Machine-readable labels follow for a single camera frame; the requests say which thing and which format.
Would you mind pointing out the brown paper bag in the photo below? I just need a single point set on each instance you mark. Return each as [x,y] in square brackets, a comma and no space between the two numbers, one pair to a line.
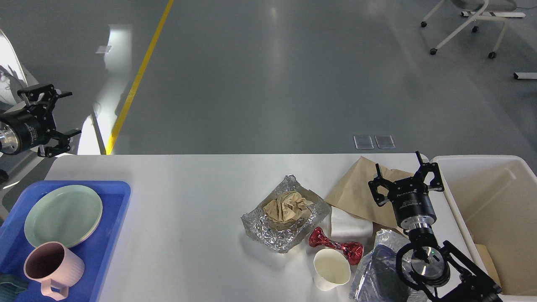
[352,194]

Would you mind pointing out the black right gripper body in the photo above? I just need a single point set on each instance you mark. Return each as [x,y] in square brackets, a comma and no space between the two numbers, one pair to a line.
[411,203]

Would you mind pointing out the red foil wrapper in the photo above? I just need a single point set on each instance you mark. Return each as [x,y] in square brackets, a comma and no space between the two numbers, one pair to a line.
[352,251]

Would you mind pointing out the light green plate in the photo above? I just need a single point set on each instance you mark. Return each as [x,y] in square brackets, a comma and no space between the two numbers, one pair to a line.
[57,215]

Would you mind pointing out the pink mug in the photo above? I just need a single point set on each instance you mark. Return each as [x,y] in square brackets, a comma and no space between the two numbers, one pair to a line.
[55,267]

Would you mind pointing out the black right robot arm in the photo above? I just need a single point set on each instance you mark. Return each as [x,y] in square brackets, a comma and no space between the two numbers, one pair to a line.
[442,272]

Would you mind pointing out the white office chair right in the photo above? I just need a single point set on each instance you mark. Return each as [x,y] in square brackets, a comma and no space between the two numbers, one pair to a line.
[483,10]

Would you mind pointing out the white bar on floor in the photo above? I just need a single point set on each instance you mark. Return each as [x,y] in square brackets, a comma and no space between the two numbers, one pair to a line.
[525,75]

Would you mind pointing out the beige waste bin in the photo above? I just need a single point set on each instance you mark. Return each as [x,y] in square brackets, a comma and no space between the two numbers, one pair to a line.
[494,201]

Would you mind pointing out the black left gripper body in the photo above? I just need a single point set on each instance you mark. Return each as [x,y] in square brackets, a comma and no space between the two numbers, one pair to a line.
[20,131]

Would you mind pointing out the white paper cup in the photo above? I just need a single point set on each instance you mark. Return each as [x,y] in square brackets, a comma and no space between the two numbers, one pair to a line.
[331,269]

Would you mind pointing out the blue plastic tray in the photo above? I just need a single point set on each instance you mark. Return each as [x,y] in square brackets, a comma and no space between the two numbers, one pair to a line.
[96,251]

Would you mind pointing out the yellow plate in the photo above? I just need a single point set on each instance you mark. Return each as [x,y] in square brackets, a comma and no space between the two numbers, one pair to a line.
[90,221]

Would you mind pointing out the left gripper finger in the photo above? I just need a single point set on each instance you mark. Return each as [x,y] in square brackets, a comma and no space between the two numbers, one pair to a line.
[40,100]
[63,142]

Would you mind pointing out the white napkin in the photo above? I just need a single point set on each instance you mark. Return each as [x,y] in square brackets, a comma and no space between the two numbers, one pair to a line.
[347,227]

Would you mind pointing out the crumpled aluminium foil tray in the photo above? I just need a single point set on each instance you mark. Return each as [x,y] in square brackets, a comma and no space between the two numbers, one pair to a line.
[280,237]

